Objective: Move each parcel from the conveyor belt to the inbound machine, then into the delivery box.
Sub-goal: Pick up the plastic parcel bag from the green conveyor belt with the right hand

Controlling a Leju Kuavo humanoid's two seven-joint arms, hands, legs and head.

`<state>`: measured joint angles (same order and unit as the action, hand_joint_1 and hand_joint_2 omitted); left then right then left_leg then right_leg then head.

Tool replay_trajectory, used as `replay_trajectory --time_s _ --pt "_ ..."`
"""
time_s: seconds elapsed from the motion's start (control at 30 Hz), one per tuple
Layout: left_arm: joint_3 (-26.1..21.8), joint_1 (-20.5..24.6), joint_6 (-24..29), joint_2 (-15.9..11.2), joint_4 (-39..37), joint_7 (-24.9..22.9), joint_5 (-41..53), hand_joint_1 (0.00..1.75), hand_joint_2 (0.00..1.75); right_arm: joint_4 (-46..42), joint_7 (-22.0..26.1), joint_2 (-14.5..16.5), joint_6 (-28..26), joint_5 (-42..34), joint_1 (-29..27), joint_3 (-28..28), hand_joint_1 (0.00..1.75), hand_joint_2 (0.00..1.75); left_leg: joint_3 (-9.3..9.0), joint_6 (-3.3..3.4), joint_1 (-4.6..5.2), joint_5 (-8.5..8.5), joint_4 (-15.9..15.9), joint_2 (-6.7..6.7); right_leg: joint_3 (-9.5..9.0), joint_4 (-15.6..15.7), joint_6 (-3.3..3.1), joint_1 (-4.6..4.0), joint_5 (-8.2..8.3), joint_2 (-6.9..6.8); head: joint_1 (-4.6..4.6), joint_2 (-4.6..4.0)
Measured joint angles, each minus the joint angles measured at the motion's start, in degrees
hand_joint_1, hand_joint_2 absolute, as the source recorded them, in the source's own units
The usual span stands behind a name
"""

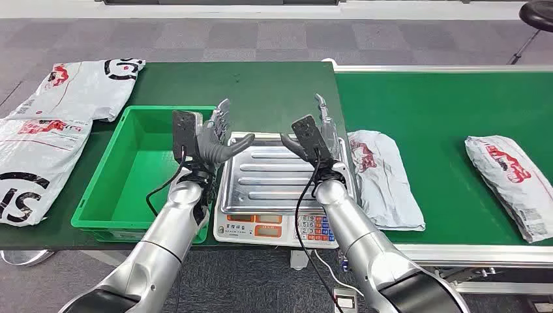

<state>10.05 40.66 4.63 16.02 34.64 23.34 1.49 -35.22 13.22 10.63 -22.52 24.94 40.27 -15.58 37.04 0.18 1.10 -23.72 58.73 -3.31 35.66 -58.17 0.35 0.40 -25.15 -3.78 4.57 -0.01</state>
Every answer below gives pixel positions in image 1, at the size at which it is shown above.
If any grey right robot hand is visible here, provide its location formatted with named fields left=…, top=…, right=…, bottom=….
left=279, top=93, right=347, bottom=175

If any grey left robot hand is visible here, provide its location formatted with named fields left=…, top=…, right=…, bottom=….
left=190, top=98, right=256, bottom=175

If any grey parcel bag red print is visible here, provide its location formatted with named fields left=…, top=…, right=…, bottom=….
left=464, top=135, right=553, bottom=244

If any white scale with steel tray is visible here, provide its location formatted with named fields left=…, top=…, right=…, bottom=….
left=213, top=131, right=357, bottom=250

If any dark green table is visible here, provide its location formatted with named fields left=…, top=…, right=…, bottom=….
left=0, top=61, right=359, bottom=252

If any green plastic bin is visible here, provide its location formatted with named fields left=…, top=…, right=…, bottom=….
left=70, top=104, right=217, bottom=245

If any white table leg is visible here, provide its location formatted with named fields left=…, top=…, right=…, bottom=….
left=290, top=249, right=313, bottom=271

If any large white courier bag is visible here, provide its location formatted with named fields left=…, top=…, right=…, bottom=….
left=0, top=117, right=94, bottom=228
left=6, top=58, right=147, bottom=123

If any silver floor socket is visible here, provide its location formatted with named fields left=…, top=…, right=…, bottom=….
left=527, top=299, right=553, bottom=313
left=333, top=288, right=359, bottom=313

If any silver round base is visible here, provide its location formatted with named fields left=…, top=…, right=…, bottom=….
left=0, top=249, right=55, bottom=267

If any black stool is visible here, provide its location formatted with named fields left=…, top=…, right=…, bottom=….
left=507, top=0, right=553, bottom=66

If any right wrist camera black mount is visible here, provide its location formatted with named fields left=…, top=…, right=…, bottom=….
left=291, top=113, right=335, bottom=170

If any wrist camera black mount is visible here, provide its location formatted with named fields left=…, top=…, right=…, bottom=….
left=291, top=113, right=335, bottom=170
left=172, top=110, right=204, bottom=165

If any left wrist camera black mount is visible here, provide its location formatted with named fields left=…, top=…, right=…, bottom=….
left=172, top=110, right=204, bottom=165

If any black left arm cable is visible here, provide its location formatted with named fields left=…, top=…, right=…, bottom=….
left=145, top=147, right=187, bottom=313

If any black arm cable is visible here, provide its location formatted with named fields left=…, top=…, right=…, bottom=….
left=294, top=147, right=345, bottom=313
left=145, top=147, right=187, bottom=313

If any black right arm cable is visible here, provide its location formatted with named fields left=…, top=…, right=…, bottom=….
left=294, top=147, right=345, bottom=313

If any green conveyor belt aluminium frame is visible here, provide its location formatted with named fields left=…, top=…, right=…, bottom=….
left=321, top=58, right=553, bottom=297

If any white power cable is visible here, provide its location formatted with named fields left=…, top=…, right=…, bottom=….
left=313, top=249, right=366, bottom=299

